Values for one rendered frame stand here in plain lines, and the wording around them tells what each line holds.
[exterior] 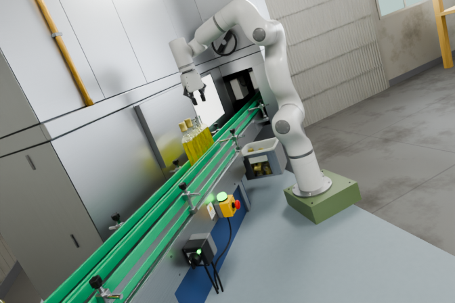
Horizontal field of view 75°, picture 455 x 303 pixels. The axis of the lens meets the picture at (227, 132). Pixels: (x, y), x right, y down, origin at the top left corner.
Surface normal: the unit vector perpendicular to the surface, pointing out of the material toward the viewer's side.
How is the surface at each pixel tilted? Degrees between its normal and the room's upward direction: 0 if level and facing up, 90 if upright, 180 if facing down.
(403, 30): 90
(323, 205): 90
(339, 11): 90
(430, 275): 0
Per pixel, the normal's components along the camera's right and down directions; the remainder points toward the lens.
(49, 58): 0.88, -0.22
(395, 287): -0.34, -0.91
